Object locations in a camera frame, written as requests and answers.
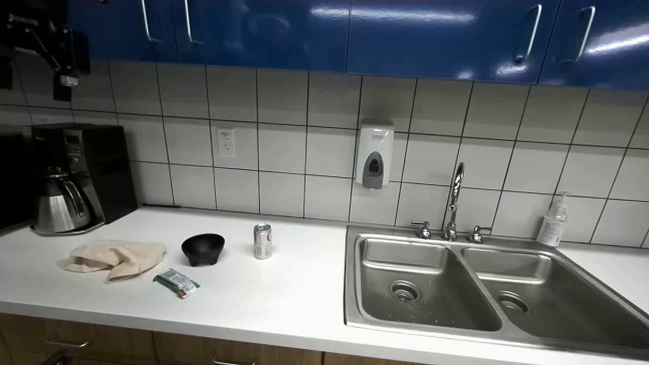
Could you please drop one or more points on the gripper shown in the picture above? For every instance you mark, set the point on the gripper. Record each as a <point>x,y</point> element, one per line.
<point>30,15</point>

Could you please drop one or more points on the black bowl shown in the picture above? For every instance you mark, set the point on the black bowl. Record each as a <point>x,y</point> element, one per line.
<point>203,248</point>

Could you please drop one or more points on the metal can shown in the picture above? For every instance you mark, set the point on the metal can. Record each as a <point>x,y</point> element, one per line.
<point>262,243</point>

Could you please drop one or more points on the blue cabinet door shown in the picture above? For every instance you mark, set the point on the blue cabinet door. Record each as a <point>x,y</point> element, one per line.
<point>618,61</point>
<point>263,35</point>
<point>111,30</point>
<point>436,45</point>

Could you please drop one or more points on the black appliance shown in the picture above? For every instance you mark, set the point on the black appliance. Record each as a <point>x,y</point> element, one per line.
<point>12,177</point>

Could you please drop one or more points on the black coffee maker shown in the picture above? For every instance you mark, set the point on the black coffee maker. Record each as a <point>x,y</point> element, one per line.
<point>104,167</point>

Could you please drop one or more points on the steel coffee carafe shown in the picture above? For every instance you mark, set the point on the steel coffee carafe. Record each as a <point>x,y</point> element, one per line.
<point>57,205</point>

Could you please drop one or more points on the beige cloth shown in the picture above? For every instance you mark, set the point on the beige cloth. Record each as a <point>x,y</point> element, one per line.
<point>119,256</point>

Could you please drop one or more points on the green snack packet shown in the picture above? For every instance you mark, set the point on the green snack packet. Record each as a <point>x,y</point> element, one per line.
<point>176,283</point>

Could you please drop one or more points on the wooden drawer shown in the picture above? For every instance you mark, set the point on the wooden drawer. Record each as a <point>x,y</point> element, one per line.
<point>274,355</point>
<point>111,339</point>

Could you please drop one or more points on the chrome tap lever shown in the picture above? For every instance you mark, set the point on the chrome tap lever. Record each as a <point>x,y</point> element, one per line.
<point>476,234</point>
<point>423,230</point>

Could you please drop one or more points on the chrome tap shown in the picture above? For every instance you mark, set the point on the chrome tap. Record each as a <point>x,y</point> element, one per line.
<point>452,208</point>

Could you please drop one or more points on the steel double sink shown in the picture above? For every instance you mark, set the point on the steel double sink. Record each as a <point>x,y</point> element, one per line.
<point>431,299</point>

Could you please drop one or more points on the clear pump bottle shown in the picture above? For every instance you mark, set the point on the clear pump bottle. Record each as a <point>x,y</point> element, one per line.
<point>551,225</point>

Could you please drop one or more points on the white wall socket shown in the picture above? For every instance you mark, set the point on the white wall socket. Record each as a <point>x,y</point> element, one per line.
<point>226,142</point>

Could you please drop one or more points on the white wall soap dispenser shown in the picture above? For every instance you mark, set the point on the white wall soap dispenser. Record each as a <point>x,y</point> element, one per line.
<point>374,152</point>

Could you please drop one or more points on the blue wall cabinet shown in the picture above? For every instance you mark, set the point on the blue wall cabinet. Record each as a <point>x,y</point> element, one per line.
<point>405,35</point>

